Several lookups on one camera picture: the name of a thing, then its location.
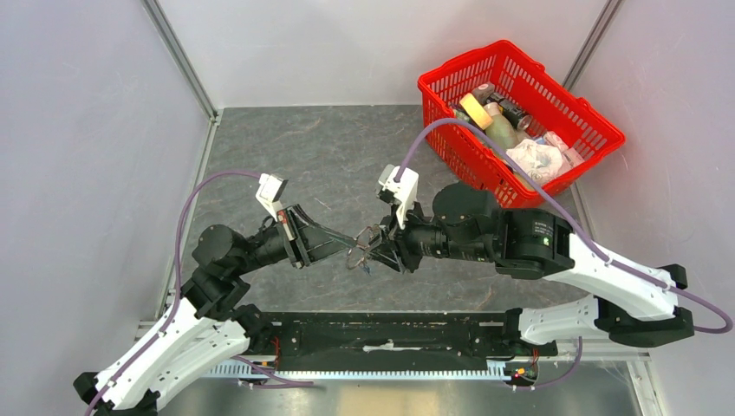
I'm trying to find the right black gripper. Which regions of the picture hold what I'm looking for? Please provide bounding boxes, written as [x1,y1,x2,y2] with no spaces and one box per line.
[363,195,493,273]

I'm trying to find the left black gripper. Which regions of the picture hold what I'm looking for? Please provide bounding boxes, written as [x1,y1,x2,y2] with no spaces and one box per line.
[232,203,357,275]

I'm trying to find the large silver keyring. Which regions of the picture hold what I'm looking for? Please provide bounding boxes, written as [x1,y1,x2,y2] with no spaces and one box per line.
[346,247,371,276]

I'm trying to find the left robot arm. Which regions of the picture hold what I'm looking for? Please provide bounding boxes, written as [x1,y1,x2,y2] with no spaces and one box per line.
[73,205,356,415]

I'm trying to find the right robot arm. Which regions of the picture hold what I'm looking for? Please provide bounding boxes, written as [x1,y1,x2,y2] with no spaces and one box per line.
[349,182,694,354]

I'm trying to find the green bottle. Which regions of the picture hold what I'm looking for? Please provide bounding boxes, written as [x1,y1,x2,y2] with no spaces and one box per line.
[485,107,518,151]

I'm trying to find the crumpled white plastic bag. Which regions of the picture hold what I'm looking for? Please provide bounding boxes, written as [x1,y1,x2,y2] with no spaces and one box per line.
[506,139,572,185]

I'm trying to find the dark can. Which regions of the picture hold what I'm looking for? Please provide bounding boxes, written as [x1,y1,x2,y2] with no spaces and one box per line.
[488,92,532,131]

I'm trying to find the red plastic basket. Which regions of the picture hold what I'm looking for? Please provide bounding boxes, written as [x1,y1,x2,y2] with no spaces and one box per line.
[418,40,626,208]

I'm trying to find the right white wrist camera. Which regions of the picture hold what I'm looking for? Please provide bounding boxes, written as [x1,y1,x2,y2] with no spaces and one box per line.
[376,164,420,230]

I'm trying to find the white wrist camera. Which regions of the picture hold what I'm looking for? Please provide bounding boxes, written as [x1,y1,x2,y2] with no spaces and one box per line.
[256,173,288,221]
[376,164,420,230]

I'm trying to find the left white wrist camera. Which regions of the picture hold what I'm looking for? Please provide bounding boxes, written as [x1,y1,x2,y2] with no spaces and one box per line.
[256,173,288,221]

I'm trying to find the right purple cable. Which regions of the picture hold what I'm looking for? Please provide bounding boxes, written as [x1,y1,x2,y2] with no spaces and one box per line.
[393,118,734,392]

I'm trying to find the purple cable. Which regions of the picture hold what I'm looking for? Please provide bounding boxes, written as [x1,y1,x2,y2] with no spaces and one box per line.
[393,118,734,392]
[84,169,265,416]

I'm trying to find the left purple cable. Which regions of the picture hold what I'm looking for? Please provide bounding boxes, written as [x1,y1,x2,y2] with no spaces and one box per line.
[84,169,265,416]

